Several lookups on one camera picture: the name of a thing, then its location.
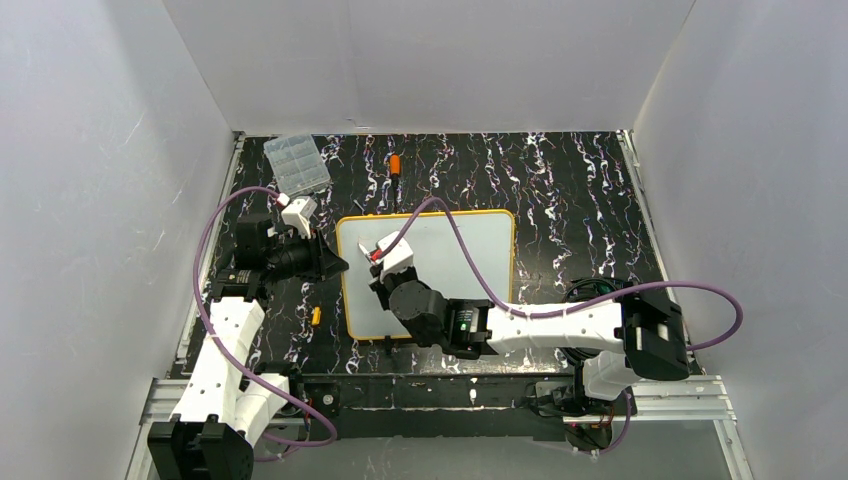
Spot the yellow framed whiteboard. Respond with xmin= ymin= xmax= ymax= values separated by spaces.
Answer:
xmin=335 ymin=209 xmax=516 ymax=341

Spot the white orange marker pen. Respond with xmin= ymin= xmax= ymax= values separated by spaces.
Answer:
xmin=358 ymin=243 xmax=373 ymax=262

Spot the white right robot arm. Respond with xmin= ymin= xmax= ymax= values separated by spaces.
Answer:
xmin=369 ymin=265 xmax=689 ymax=401

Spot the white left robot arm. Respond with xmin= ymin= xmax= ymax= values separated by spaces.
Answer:
xmin=147 ymin=214 xmax=348 ymax=479

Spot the clear plastic organizer box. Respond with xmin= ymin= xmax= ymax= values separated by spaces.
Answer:
xmin=263 ymin=134 xmax=331 ymax=197

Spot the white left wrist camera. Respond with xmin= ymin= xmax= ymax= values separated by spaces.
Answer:
xmin=274 ymin=193 xmax=317 ymax=239

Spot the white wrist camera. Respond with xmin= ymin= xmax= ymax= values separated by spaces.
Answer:
xmin=274 ymin=193 xmax=317 ymax=239
xmin=369 ymin=231 xmax=414 ymax=275

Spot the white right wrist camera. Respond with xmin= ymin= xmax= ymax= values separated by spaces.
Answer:
xmin=369 ymin=231 xmax=414 ymax=275

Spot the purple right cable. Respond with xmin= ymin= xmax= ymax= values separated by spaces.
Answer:
xmin=377 ymin=196 xmax=745 ymax=455

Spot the orange handled screwdriver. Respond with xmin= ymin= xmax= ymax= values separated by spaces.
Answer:
xmin=389 ymin=154 xmax=401 ymax=213

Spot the aluminium frame rail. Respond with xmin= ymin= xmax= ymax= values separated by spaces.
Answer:
xmin=135 ymin=374 xmax=740 ymax=480

